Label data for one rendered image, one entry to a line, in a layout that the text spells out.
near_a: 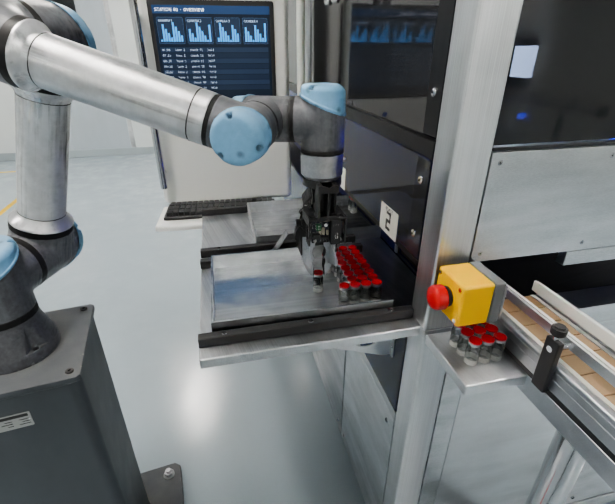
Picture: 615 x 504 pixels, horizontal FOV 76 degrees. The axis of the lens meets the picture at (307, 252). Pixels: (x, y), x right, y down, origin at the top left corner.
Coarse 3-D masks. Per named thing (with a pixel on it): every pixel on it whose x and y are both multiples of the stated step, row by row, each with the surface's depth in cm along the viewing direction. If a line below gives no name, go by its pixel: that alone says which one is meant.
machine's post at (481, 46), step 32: (480, 0) 49; (512, 0) 50; (480, 32) 51; (512, 32) 52; (448, 64) 57; (480, 64) 53; (448, 96) 58; (480, 96) 55; (448, 128) 58; (480, 128) 57; (448, 160) 59; (480, 160) 59; (448, 192) 61; (480, 192) 62; (448, 224) 63; (448, 256) 66; (416, 288) 74; (416, 320) 75; (448, 320) 72; (416, 352) 76; (416, 384) 79; (416, 416) 83; (416, 448) 88; (416, 480) 94
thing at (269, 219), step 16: (256, 208) 125; (272, 208) 126; (288, 208) 127; (256, 224) 116; (272, 224) 116; (288, 224) 116; (352, 224) 116; (368, 224) 116; (256, 240) 101; (272, 240) 102
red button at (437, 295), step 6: (432, 288) 61; (438, 288) 61; (444, 288) 61; (426, 294) 63; (432, 294) 61; (438, 294) 60; (444, 294) 60; (432, 300) 61; (438, 300) 60; (444, 300) 60; (432, 306) 61; (438, 306) 60; (444, 306) 60
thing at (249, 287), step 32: (224, 256) 92; (256, 256) 94; (288, 256) 96; (320, 256) 98; (224, 288) 85; (256, 288) 85; (288, 288) 85; (224, 320) 70; (256, 320) 71; (288, 320) 72
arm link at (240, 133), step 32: (0, 0) 54; (0, 32) 51; (32, 32) 53; (0, 64) 52; (32, 64) 52; (64, 64) 52; (96, 64) 52; (128, 64) 54; (64, 96) 56; (96, 96) 54; (128, 96) 53; (160, 96) 53; (192, 96) 53; (224, 96) 55; (160, 128) 56; (192, 128) 54; (224, 128) 51; (256, 128) 51; (224, 160) 54
